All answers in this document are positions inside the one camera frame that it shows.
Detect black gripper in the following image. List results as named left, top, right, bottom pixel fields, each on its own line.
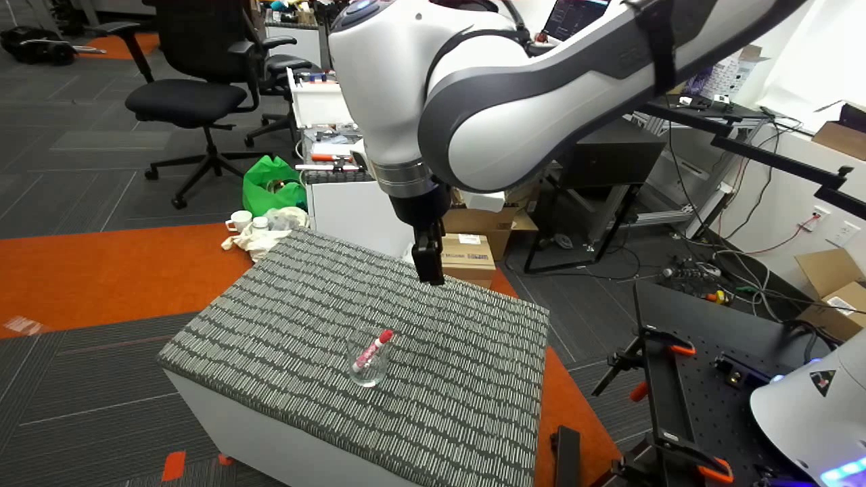
left=386, top=182, right=450, bottom=290

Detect red marker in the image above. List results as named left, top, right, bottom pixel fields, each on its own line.
left=348, top=328, right=400, bottom=375

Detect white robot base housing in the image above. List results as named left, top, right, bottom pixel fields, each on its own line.
left=747, top=330, right=866, bottom=487

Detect clear drinking glass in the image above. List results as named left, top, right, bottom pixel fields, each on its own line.
left=343, top=321, right=400, bottom=393

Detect labelled cardboard box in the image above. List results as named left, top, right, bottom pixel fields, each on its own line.
left=438, top=230, right=501, bottom=291

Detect black metal stand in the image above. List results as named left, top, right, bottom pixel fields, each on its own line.
left=519, top=176, right=635, bottom=275

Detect grey patterned cloth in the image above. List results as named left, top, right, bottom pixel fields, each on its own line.
left=156, top=228, right=551, bottom=487

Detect green bag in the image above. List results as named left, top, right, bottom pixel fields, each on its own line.
left=239, top=152, right=310, bottom=220

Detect black computer case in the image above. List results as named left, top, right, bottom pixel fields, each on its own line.
left=554, top=118, right=670, bottom=194

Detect white box table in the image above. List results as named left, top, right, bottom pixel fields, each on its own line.
left=164, top=364, right=400, bottom=487

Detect black office chair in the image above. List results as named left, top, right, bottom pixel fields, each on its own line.
left=117, top=0, right=302, bottom=210

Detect black breadboard table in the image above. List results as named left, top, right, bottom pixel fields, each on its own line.
left=627, top=275, right=819, bottom=487

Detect open cardboard box with flaps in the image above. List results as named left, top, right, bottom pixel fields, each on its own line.
left=789, top=245, right=866, bottom=347

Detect white paper scrap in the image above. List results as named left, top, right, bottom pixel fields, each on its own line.
left=2, top=314, right=46, bottom=341

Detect black duffel bag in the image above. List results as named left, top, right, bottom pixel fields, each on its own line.
left=0, top=23, right=82, bottom=68

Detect orange handled black clamp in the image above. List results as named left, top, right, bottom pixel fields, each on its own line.
left=589, top=324, right=700, bottom=405
left=613, top=429, right=738, bottom=487

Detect black upright post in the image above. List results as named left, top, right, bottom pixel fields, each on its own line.
left=547, top=424, right=585, bottom=487

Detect tangled floor cables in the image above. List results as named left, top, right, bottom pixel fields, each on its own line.
left=661, top=244, right=802, bottom=320

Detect black mounting rail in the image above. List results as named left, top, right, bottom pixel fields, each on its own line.
left=631, top=91, right=866, bottom=222

